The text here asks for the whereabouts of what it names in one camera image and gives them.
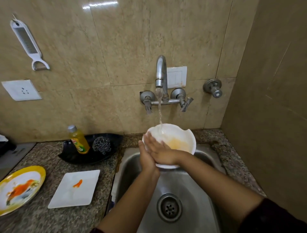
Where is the person's left hand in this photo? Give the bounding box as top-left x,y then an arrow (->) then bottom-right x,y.
138,140 -> 161,175

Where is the person's right hand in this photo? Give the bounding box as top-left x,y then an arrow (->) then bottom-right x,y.
143,132 -> 185,166

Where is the white bowl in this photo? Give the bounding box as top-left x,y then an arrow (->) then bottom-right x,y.
142,124 -> 197,169

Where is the person's right forearm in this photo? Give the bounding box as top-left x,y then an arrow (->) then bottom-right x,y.
179,151 -> 265,226

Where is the person's left forearm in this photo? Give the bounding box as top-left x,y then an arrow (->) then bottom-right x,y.
96,168 -> 161,233

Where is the steel wool scrubber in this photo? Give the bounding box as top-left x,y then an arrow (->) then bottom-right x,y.
92,136 -> 112,155

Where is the black oval tray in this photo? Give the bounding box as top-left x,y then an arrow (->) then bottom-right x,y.
58,133 -> 124,165

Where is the yellow dish soap bottle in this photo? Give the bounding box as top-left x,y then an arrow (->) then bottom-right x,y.
67,125 -> 90,154

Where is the steel sink basin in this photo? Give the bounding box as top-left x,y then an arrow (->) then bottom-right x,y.
111,144 -> 227,233

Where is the metal sink drain strainer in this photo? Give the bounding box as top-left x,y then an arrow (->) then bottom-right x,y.
157,193 -> 183,223

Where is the white square plate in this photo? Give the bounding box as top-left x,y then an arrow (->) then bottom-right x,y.
47,170 -> 101,209

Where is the yellow-rimmed round plate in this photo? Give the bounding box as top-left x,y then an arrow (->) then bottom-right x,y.
0,166 -> 46,217

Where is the grey stove top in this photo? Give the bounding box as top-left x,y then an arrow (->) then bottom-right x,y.
0,134 -> 36,181

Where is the white hanging peeler grater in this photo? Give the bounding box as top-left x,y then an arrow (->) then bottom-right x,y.
10,19 -> 50,71

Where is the white switch plate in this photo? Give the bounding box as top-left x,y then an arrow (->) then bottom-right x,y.
166,66 -> 187,89

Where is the metal wall faucet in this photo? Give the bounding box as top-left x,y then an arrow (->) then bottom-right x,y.
140,55 -> 194,115

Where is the metal wall valve knob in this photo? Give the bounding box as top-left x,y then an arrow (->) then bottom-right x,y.
203,79 -> 223,98

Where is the white wall socket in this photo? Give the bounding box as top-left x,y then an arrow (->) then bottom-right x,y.
1,79 -> 42,101

